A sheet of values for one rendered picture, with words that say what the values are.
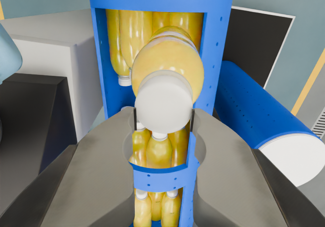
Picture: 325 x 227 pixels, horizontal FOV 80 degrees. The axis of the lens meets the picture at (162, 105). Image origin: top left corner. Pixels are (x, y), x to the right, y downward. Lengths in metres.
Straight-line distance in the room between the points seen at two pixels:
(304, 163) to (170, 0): 0.75
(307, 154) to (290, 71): 1.18
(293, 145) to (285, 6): 1.19
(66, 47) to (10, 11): 1.45
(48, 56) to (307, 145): 0.81
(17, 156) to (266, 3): 1.65
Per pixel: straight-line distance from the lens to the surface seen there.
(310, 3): 1.88
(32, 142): 0.44
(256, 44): 1.58
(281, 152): 0.82
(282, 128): 0.80
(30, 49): 0.50
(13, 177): 0.45
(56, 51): 0.47
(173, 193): 0.72
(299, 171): 0.92
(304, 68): 2.01
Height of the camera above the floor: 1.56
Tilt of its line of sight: 62 degrees down
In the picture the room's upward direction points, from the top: 180 degrees clockwise
